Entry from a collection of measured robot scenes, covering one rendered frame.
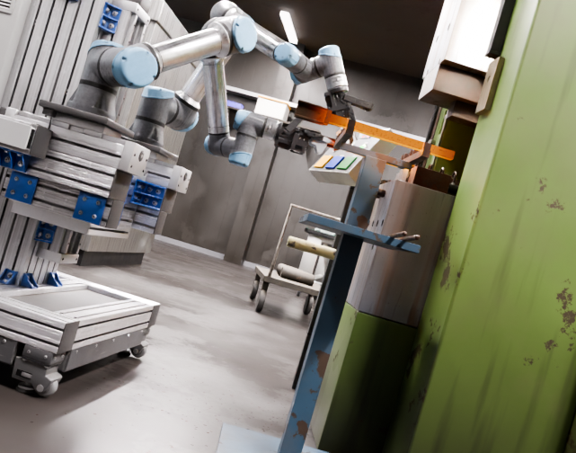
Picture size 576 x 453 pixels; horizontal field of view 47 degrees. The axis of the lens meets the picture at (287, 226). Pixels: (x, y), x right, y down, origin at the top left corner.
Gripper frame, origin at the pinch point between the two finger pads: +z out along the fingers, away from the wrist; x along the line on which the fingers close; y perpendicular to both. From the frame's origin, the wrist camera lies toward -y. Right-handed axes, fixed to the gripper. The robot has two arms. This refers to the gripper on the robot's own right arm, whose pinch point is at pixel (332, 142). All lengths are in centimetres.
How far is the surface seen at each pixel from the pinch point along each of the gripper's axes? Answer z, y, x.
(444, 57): 27.4, -36.8, 12.6
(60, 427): -50, 101, 61
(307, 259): 54, 50, -556
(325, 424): 23, 91, 21
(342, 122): -3, 4, 60
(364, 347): 27, 64, 22
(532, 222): 58, 13, 49
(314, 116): -11, 5, 59
